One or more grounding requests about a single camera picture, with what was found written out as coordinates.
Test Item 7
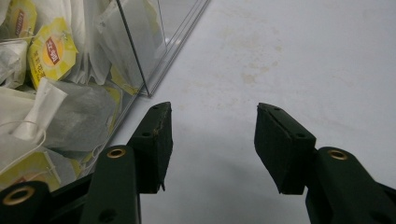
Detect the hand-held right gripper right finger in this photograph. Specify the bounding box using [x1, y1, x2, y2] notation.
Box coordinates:
[253, 102, 318, 196]

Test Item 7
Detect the clear plastic box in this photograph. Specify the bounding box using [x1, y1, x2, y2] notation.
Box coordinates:
[0, 0, 213, 191]

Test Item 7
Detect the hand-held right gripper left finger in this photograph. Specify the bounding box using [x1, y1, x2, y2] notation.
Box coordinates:
[126, 101, 175, 194]

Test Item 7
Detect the pile of tea bags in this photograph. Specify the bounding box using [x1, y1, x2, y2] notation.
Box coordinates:
[0, 0, 166, 190]

